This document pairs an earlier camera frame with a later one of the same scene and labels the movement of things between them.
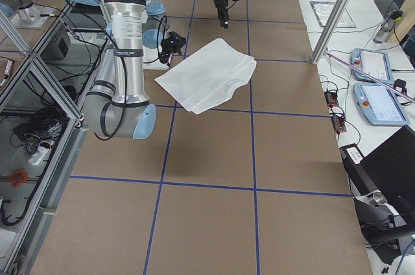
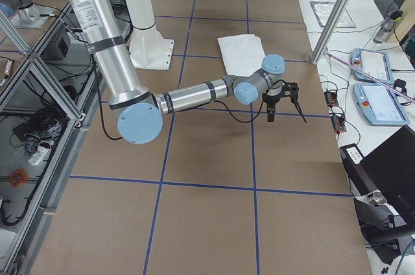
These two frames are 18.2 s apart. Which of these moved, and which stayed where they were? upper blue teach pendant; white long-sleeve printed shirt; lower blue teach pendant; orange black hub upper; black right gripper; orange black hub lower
Moved: white long-sleeve printed shirt; black right gripper
Stayed: upper blue teach pendant; lower blue teach pendant; orange black hub lower; orange black hub upper
